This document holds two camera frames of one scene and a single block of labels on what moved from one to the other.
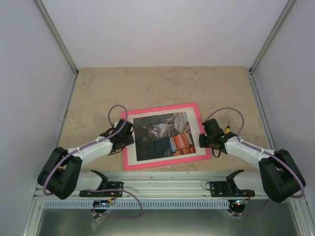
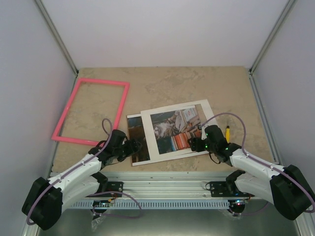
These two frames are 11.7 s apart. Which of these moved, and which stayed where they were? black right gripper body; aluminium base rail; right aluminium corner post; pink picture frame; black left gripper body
Moved: black left gripper body; pink picture frame; black right gripper body
Stayed: right aluminium corner post; aluminium base rail
